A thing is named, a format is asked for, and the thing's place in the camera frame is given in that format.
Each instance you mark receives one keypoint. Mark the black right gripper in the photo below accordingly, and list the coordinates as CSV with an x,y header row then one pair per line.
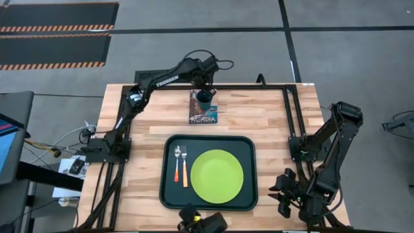
x,y
297,200

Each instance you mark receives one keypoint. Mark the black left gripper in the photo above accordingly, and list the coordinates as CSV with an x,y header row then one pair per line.
x,y
204,79

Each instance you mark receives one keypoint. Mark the dark green plastic cup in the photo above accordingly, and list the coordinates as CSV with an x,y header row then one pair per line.
x,y
205,104

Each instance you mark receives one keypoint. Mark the lime green plate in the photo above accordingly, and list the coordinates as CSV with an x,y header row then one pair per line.
x,y
216,176

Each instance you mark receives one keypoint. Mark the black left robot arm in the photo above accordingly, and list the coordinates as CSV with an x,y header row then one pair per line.
x,y
168,81

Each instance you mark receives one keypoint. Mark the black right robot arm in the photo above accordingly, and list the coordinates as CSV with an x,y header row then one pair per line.
x,y
326,174

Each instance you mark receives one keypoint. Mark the dark green plastic tray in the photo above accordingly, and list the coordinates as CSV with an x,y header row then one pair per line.
x,y
174,197

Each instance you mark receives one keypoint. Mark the Acadia picture book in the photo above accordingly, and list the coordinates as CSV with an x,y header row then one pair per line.
x,y
197,116

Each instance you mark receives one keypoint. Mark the black chair base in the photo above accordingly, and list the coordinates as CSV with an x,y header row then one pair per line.
x,y
399,124

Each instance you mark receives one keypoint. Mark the black handheld controller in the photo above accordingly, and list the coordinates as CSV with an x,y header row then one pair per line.
x,y
77,166

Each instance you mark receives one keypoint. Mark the white paper sheet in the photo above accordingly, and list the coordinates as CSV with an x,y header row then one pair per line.
x,y
64,191
64,163

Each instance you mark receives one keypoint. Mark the black hazard-striped floor mat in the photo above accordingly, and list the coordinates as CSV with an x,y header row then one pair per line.
x,y
58,14
51,48

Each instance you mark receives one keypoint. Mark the white tape roll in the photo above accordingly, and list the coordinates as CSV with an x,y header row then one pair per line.
x,y
66,202

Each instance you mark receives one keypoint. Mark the dark grey side desk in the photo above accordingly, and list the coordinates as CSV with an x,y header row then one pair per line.
x,y
16,103

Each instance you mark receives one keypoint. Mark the computer monitor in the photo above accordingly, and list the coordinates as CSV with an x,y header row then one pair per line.
x,y
6,145

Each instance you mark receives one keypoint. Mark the black aluminium table frame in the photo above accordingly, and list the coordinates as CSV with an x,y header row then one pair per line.
x,y
288,106

